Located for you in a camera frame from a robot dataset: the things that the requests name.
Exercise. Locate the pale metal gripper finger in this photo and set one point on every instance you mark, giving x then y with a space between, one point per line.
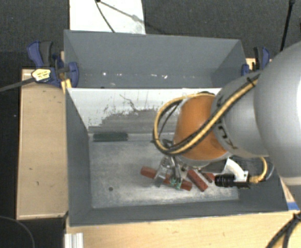
164 170
159 182

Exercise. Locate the long red-brown block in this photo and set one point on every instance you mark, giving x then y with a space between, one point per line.
148 171

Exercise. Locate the grey metal bin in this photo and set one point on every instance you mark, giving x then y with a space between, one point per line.
129 164

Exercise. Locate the dark green flat block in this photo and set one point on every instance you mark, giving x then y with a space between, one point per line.
110 136

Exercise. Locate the pale wood board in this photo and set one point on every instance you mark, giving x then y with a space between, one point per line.
43 148

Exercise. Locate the black cylinder on white bracket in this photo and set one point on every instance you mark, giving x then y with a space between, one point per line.
225 180

